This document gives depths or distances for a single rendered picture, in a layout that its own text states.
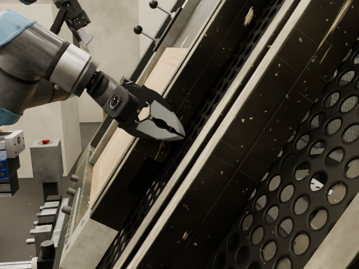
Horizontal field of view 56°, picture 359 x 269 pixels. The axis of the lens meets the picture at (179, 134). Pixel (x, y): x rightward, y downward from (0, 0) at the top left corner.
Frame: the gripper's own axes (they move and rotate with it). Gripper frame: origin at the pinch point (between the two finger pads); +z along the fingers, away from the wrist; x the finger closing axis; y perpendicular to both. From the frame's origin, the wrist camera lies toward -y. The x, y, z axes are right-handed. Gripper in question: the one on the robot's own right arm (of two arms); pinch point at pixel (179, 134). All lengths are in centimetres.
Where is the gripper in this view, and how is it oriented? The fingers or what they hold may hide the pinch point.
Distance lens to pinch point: 62.9
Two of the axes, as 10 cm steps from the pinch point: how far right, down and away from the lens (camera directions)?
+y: -2.1, -2.5, 9.5
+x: -5.3, 8.4, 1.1
